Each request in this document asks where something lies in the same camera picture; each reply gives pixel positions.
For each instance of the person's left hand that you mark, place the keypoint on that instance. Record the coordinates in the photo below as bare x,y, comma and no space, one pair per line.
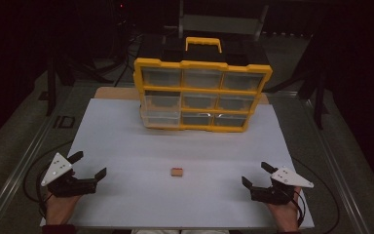
60,209

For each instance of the person's right hand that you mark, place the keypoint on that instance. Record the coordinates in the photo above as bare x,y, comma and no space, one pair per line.
287,216

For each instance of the yellow black drawer organizer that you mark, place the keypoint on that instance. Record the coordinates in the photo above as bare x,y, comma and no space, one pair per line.
201,89

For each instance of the black tripod stand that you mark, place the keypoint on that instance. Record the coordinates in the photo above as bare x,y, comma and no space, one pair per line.
51,84
318,97

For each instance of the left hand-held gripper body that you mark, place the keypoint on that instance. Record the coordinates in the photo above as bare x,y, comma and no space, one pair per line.
57,169

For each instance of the person's dark red sleeve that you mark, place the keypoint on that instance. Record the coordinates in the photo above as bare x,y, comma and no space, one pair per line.
58,229

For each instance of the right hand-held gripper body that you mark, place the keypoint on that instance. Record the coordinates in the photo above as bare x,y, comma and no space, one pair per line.
289,179

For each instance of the aluminium rail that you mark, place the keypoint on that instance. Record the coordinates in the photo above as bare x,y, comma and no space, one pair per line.
22,162
334,162

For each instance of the clear plastic drawer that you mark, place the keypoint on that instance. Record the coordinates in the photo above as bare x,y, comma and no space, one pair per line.
160,117

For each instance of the small brown wooden block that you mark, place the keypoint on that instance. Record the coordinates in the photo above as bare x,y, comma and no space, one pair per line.
177,172

